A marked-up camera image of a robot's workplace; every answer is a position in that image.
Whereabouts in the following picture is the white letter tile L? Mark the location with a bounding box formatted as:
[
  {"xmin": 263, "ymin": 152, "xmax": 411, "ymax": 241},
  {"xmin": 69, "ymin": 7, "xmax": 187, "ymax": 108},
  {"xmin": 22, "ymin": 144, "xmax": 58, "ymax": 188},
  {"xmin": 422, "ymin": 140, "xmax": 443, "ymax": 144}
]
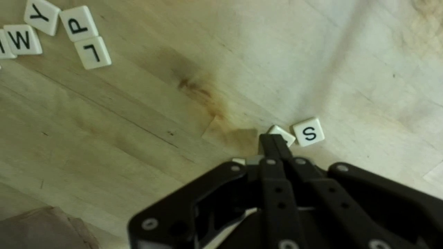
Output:
[{"xmin": 73, "ymin": 35, "xmax": 113, "ymax": 72}]

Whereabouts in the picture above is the white letter tile T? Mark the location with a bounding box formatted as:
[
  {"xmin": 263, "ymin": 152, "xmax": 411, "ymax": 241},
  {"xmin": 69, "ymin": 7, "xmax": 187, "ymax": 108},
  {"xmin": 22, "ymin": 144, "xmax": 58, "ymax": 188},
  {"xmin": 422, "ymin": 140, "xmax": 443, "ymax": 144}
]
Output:
[{"xmin": 267, "ymin": 123, "xmax": 298, "ymax": 150}]

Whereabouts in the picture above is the white letter tile P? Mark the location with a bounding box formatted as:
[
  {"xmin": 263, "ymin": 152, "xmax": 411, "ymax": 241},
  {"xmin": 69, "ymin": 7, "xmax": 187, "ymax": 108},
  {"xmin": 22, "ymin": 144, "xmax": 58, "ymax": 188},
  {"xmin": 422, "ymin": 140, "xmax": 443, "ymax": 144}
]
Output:
[{"xmin": 58, "ymin": 4, "xmax": 100, "ymax": 45}]

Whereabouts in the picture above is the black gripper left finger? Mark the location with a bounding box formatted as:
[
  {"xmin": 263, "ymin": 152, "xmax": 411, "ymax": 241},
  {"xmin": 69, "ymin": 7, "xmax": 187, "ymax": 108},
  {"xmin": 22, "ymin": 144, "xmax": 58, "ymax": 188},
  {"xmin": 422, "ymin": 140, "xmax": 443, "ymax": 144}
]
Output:
[{"xmin": 126, "ymin": 133, "xmax": 306, "ymax": 249}]

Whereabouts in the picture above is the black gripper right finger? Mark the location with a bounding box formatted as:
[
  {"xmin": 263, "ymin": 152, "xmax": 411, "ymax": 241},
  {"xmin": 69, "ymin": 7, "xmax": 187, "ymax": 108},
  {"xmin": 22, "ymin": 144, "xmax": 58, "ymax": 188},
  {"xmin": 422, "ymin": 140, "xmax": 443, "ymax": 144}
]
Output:
[{"xmin": 271, "ymin": 135, "xmax": 443, "ymax": 249}]

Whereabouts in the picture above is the white letter tile S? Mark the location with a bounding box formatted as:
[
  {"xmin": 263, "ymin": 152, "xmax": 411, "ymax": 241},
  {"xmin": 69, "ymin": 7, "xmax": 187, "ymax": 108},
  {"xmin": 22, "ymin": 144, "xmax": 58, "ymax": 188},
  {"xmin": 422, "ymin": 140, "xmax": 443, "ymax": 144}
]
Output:
[{"xmin": 291, "ymin": 117, "xmax": 327, "ymax": 148}]

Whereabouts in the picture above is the white letter tile W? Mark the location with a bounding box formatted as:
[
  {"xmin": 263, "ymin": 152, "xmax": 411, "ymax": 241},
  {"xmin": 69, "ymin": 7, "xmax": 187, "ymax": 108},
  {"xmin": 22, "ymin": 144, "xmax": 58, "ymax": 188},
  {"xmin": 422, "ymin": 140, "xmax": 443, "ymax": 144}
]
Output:
[{"xmin": 1, "ymin": 24, "xmax": 44, "ymax": 58}]

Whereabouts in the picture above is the white letter tile Y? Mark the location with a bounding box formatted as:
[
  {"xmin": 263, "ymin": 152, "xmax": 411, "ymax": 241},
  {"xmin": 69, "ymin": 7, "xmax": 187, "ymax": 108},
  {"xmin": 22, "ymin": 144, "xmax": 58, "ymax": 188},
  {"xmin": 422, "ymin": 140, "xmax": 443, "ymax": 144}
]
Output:
[{"xmin": 23, "ymin": 0, "xmax": 62, "ymax": 38}]

